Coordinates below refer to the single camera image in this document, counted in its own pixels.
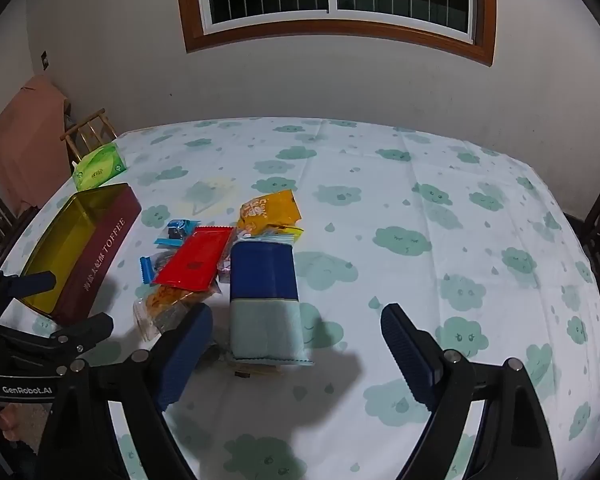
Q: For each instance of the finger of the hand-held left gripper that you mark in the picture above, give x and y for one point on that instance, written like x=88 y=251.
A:
x=30 y=283
x=87 y=329

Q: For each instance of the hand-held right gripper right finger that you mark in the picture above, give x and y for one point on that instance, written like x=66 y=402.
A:
x=410 y=355

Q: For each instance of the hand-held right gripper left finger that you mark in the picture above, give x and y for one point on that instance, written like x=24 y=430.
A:
x=185 y=355

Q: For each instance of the clear packet of fried snack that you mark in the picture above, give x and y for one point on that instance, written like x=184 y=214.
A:
x=160 y=305

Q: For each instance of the blue-edged clear snack packet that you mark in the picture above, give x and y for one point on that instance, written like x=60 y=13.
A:
x=147 y=267

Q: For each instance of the maroon and gold tin box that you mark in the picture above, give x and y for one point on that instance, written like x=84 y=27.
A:
x=110 y=245

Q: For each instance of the red snack packet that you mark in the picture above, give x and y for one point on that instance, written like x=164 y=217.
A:
x=195 y=260

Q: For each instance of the blue and teal pouch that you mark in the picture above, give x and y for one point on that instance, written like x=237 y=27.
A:
x=262 y=280

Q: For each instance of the blue candy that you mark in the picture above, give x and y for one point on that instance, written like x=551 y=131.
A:
x=177 y=228

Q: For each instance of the yellow clear-window snack packet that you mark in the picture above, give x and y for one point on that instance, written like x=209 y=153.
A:
x=280 y=234

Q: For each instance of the orange snack packet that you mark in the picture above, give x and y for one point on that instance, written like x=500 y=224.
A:
x=270 y=210

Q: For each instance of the person's left hand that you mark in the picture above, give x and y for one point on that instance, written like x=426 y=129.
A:
x=2 y=419

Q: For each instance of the green tissue pack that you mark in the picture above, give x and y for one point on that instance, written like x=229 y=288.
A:
x=100 y=167

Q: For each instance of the wooden chair with cloth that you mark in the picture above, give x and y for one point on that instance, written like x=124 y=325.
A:
x=25 y=140

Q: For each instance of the bamboo chair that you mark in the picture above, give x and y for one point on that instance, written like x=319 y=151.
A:
x=87 y=130

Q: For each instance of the cloud print tablecloth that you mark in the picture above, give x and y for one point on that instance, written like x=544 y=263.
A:
x=430 y=185

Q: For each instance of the wooden framed window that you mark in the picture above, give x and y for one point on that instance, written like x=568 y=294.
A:
x=330 y=25

